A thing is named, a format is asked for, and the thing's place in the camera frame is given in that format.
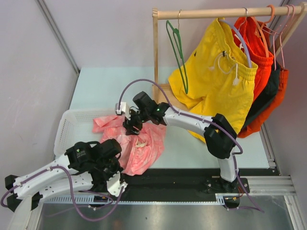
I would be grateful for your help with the yellow shorts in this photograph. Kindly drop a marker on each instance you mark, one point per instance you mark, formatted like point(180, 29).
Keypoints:
point(221, 79)

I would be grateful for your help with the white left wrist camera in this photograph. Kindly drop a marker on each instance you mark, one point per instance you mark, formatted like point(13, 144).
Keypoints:
point(114, 185)

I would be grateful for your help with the lavender plastic hanger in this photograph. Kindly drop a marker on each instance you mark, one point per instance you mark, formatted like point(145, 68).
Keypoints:
point(243, 43)

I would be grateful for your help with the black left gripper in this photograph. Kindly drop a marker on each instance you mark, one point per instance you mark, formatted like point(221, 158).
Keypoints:
point(119, 168)

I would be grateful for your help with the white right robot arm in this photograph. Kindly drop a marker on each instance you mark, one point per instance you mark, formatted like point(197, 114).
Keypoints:
point(220, 138)

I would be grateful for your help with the green wire hanger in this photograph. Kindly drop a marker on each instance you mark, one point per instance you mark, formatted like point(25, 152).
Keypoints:
point(175, 40)

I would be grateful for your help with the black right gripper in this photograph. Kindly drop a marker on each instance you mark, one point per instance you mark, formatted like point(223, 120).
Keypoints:
point(129, 124)

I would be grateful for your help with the wooden clothes rack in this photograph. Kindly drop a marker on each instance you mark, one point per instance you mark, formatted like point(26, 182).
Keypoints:
point(300, 13)

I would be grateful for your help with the pink patterned shorts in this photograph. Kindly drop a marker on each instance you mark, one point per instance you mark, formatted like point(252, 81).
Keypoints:
point(139, 152)

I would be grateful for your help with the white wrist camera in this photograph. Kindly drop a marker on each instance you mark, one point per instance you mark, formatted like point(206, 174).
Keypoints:
point(122, 108)
point(114, 185)

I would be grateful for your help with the black and orange shorts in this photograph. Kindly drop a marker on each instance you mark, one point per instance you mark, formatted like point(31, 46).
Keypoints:
point(268, 100)

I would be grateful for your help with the white plastic basket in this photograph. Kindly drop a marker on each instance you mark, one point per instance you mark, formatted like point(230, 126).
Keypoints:
point(76, 125)

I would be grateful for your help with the pink wire hanger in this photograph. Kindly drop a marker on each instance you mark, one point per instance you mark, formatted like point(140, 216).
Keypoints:
point(278, 33)

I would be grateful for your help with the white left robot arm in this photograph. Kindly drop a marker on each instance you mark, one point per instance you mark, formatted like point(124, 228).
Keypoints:
point(86, 166)

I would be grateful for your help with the white slotted cable duct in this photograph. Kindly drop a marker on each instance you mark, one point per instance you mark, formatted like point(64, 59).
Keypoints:
point(87, 199)

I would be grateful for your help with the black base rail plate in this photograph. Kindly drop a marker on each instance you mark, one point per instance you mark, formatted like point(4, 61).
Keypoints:
point(179, 183)

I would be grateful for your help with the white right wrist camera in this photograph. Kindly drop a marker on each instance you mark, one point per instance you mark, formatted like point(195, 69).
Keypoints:
point(122, 108)

